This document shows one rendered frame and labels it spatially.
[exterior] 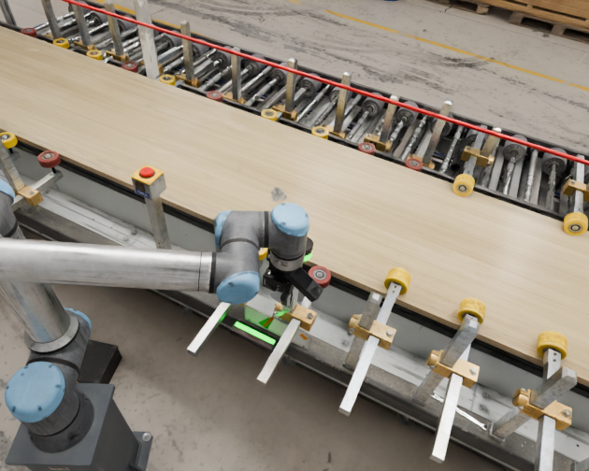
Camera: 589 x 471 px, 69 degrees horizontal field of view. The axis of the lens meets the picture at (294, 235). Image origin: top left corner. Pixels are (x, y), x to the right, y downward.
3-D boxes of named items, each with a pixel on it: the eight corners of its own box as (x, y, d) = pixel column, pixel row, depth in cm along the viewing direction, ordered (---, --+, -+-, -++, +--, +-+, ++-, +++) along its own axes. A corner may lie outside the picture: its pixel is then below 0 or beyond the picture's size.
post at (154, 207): (171, 283, 167) (151, 197, 134) (161, 278, 168) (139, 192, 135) (179, 275, 170) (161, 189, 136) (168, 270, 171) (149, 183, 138)
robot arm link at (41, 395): (17, 436, 126) (-9, 415, 113) (36, 380, 138) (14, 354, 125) (71, 435, 128) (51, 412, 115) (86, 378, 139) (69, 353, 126)
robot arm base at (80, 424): (82, 453, 134) (73, 443, 126) (20, 451, 133) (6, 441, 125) (101, 392, 146) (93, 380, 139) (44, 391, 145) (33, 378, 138)
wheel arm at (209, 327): (196, 359, 138) (194, 352, 135) (187, 354, 139) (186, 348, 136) (263, 265, 165) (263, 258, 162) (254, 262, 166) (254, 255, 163)
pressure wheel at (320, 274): (322, 305, 154) (325, 286, 145) (301, 295, 156) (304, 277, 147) (330, 289, 159) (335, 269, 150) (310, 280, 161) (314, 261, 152)
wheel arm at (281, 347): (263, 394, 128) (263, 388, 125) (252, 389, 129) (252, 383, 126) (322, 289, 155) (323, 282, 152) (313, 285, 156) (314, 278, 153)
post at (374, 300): (350, 378, 153) (380, 304, 118) (340, 374, 154) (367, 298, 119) (352, 370, 156) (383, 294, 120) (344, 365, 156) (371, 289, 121)
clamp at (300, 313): (308, 332, 143) (310, 324, 140) (273, 315, 147) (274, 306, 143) (316, 319, 147) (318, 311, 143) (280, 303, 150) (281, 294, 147)
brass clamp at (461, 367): (469, 391, 123) (476, 383, 120) (423, 369, 127) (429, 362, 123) (473, 372, 127) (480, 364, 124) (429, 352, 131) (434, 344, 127)
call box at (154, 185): (152, 203, 133) (149, 183, 127) (135, 194, 135) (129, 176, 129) (167, 190, 137) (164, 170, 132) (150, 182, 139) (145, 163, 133)
